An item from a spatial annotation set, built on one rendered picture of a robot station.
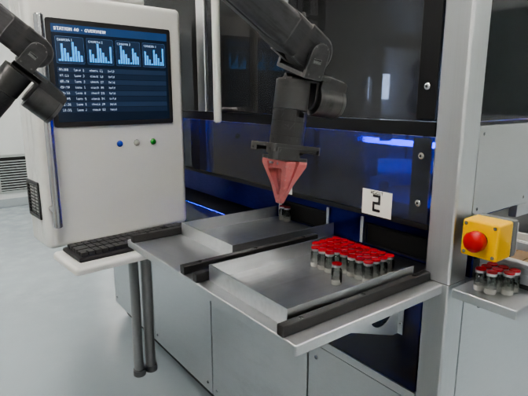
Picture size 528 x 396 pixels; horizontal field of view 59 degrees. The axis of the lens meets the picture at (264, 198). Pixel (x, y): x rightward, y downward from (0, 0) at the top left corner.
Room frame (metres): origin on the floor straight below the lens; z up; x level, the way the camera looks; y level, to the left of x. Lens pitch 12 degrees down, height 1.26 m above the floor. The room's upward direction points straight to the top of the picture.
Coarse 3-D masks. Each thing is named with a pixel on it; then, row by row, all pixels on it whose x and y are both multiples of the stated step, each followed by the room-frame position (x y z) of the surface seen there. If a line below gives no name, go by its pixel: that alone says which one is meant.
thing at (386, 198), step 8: (368, 192) 1.06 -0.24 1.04; (376, 192) 1.04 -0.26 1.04; (384, 192) 1.02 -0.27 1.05; (368, 200) 1.06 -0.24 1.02; (376, 200) 1.04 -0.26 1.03; (384, 200) 1.02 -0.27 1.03; (368, 208) 1.06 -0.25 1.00; (376, 208) 1.04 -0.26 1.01; (384, 208) 1.02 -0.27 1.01; (384, 216) 1.02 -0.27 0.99
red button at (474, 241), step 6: (468, 234) 0.83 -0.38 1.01; (474, 234) 0.82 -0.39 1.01; (480, 234) 0.82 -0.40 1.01; (468, 240) 0.83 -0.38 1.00; (474, 240) 0.82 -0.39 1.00; (480, 240) 0.81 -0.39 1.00; (486, 240) 0.82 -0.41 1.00; (468, 246) 0.82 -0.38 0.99; (474, 246) 0.82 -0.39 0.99; (480, 246) 0.81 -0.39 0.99; (474, 252) 0.82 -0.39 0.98
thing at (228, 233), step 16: (272, 208) 1.45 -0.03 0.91; (192, 224) 1.28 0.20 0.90; (208, 224) 1.31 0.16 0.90; (224, 224) 1.34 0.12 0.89; (240, 224) 1.36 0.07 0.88; (256, 224) 1.36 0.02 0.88; (272, 224) 1.36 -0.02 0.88; (288, 224) 1.36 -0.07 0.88; (208, 240) 1.14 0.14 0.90; (224, 240) 1.19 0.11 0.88; (240, 240) 1.19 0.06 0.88; (256, 240) 1.10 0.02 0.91; (272, 240) 1.13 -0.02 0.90
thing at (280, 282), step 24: (312, 240) 1.09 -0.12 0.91; (216, 264) 0.93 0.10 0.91; (240, 264) 0.97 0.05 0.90; (264, 264) 1.01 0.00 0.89; (288, 264) 1.01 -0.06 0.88; (240, 288) 0.83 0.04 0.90; (264, 288) 0.88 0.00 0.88; (288, 288) 0.88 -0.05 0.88; (312, 288) 0.88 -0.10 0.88; (336, 288) 0.88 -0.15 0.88; (360, 288) 0.82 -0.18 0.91; (264, 312) 0.77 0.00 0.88; (288, 312) 0.72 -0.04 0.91
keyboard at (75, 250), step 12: (156, 228) 1.50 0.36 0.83; (84, 240) 1.37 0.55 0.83; (96, 240) 1.37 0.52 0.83; (108, 240) 1.37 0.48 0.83; (120, 240) 1.36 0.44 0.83; (72, 252) 1.29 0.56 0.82; (84, 252) 1.25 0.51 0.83; (96, 252) 1.27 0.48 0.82; (108, 252) 1.29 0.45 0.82; (120, 252) 1.31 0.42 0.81
